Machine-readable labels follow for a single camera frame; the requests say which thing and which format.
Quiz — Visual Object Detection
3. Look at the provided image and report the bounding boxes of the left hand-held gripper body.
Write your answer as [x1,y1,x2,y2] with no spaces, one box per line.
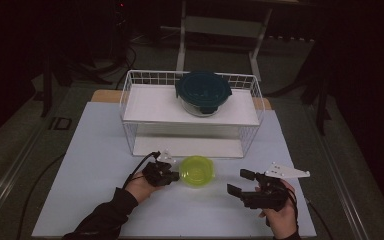
[142,149,178,188]

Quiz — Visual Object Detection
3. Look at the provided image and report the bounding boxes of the metal floor rail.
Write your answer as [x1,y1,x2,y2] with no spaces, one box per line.
[0,124,49,231]
[304,104,384,240]

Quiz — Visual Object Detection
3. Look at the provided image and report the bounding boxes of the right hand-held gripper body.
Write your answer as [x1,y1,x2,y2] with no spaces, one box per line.
[240,161,311,212]

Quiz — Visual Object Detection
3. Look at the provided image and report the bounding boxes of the right hand-held gripper cable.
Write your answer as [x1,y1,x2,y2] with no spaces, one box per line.
[288,188,335,240]

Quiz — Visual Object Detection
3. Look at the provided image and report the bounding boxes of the white wire shelf rack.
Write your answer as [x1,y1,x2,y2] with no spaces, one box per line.
[119,69,266,160]

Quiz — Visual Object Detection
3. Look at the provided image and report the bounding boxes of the person's right hand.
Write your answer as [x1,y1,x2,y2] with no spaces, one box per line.
[254,179,299,239]

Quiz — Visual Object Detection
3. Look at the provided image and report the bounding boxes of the black metal stand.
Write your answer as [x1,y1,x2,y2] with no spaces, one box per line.
[39,49,55,118]
[299,39,334,136]

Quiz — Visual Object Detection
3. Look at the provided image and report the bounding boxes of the black floor socket box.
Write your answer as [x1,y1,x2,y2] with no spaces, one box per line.
[48,116,73,132]

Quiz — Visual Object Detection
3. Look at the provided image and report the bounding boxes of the person's left hand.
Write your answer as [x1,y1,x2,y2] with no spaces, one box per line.
[124,170,165,204]

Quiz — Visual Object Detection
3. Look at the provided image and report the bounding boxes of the glass container with blue lid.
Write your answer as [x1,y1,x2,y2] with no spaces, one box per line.
[174,70,233,118]

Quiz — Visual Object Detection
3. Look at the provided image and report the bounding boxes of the white metal desk frame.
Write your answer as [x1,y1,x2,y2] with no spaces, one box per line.
[159,0,314,83]

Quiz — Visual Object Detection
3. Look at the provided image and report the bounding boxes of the black floor cable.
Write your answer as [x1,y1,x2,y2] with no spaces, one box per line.
[15,152,67,240]

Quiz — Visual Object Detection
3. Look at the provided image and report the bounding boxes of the bundle of black cables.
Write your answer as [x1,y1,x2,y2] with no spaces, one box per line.
[55,43,138,92]

